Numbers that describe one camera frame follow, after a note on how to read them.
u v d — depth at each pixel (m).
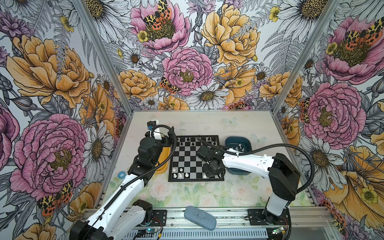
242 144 1.02
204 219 0.71
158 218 0.73
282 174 0.49
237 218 0.76
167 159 0.53
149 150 0.55
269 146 0.50
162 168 0.85
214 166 0.61
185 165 0.90
